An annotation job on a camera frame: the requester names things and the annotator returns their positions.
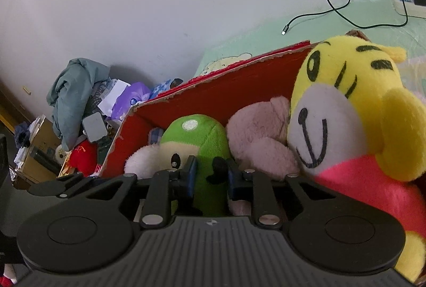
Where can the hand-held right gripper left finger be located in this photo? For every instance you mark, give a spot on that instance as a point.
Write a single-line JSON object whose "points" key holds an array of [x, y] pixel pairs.
{"points": [[192, 174]]}

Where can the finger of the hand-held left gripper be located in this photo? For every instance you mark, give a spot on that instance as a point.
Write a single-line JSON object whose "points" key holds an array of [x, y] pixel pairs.
{"points": [[50, 188]]}

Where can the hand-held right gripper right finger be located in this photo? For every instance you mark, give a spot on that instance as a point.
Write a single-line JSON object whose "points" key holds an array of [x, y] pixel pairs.
{"points": [[233, 184]]}

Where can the green plush toy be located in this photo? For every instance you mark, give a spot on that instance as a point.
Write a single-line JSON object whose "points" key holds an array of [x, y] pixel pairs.
{"points": [[206, 140]]}

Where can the red cardboard box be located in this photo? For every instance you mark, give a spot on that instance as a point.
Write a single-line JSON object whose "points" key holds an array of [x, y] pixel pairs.
{"points": [[199, 100]]}

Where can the yellow tiger plush toy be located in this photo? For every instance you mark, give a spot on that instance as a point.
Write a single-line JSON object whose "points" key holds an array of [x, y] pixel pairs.
{"points": [[332, 127]]}

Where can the red cloth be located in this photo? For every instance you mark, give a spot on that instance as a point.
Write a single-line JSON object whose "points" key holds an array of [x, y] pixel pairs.
{"points": [[83, 155]]}

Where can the brown cardboard box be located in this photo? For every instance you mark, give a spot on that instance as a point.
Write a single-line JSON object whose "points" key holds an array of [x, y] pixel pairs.
{"points": [[40, 140]]}

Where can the pink plush toy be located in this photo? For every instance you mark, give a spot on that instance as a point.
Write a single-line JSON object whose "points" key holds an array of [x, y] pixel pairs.
{"points": [[256, 137]]}

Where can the blue checkered cloth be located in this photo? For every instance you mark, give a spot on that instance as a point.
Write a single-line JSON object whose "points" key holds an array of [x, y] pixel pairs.
{"points": [[155, 135]]}

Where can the dark blue cloth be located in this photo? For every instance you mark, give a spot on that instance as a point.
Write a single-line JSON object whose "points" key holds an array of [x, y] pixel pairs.
{"points": [[21, 135]]}

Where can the grey square device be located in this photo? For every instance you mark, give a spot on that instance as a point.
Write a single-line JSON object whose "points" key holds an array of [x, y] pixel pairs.
{"points": [[94, 127]]}

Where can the blue printed packet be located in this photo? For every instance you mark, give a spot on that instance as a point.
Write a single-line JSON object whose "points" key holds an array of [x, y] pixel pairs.
{"points": [[163, 87]]}

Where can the purple packet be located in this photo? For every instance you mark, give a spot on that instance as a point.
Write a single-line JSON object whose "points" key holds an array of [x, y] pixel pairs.
{"points": [[133, 97]]}

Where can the teal cloth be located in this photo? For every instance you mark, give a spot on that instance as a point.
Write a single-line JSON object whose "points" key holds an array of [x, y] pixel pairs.
{"points": [[70, 90]]}

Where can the white paper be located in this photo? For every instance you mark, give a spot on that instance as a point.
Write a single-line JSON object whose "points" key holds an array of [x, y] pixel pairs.
{"points": [[111, 97]]}

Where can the green cartoon bed sheet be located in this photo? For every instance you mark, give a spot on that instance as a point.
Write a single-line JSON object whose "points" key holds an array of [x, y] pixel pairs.
{"points": [[266, 44]]}

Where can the white power strip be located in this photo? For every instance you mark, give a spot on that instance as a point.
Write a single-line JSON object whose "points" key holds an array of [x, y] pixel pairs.
{"points": [[409, 7]]}

